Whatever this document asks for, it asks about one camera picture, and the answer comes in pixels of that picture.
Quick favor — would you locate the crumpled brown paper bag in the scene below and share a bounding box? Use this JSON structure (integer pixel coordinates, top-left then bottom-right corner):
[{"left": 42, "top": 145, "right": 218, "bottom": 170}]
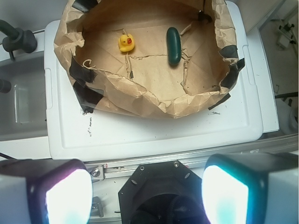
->
[{"left": 54, "top": 0, "right": 245, "bottom": 119}]

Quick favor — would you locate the white plastic bin lid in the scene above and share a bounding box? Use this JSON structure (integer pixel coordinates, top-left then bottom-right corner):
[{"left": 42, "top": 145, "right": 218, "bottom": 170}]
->
[{"left": 43, "top": 0, "right": 264, "bottom": 161}]

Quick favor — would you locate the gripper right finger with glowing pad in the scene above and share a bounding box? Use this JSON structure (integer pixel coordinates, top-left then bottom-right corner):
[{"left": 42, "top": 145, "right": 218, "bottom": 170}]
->
[{"left": 201, "top": 153, "right": 299, "bottom": 224}]

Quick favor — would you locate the yellow rubber duck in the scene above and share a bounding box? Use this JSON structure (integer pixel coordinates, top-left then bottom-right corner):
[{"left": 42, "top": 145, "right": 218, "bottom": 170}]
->
[{"left": 118, "top": 34, "right": 135, "bottom": 52}]

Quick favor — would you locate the silver corner bracket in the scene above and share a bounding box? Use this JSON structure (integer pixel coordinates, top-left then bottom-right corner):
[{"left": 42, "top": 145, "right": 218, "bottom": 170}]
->
[{"left": 86, "top": 164, "right": 105, "bottom": 182}]

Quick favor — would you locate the black octagonal mount plate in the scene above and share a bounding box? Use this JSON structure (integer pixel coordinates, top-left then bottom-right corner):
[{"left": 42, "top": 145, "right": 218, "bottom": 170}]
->
[{"left": 118, "top": 161, "right": 209, "bottom": 224}]

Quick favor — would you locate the dark grey knob clamp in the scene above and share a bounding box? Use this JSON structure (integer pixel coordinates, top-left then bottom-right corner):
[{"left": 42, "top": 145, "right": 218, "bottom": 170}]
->
[{"left": 0, "top": 20, "right": 37, "bottom": 61}]

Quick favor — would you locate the translucent plastic container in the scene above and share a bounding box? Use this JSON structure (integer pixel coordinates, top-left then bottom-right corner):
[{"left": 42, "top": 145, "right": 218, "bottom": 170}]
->
[{"left": 0, "top": 53, "right": 48, "bottom": 141}]

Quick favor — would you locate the dark green oblong object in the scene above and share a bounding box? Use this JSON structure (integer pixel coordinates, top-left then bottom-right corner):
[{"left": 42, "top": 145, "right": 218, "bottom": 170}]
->
[{"left": 166, "top": 27, "right": 181, "bottom": 65}]

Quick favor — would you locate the aluminium extrusion rail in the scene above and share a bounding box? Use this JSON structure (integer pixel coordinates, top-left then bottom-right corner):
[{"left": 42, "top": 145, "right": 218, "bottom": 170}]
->
[{"left": 85, "top": 134, "right": 299, "bottom": 182}]

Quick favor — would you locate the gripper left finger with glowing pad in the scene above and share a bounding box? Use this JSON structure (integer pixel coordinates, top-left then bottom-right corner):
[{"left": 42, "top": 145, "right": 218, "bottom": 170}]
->
[{"left": 0, "top": 159, "right": 93, "bottom": 224}]

